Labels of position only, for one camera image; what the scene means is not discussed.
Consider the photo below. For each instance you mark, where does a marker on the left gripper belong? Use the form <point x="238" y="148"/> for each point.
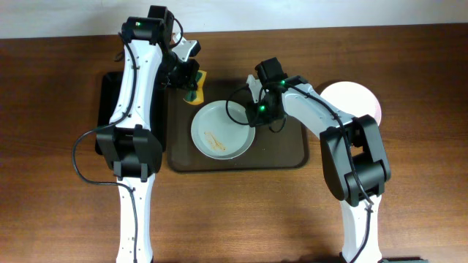
<point x="189" y="77"/>

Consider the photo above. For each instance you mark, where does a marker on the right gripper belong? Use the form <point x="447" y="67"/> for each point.
<point x="257" y="115"/>

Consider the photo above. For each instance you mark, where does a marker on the green and yellow sponge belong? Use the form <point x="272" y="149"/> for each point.
<point x="196" y="97"/>

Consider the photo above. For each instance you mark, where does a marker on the pale blue plate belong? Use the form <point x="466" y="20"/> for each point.
<point x="216" y="136"/>

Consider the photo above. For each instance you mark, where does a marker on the white plate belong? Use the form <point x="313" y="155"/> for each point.
<point x="353" y="98"/>

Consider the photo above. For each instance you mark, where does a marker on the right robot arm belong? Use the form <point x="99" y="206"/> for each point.
<point x="354" y="161"/>

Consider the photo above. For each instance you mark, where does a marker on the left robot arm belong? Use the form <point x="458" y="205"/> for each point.
<point x="155" y="57"/>

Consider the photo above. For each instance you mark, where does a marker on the brown plastic serving tray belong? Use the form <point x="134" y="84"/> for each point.
<point x="286" y="149"/>

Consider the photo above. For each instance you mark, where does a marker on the black plastic tray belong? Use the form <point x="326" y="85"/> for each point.
<point x="110" y="89"/>

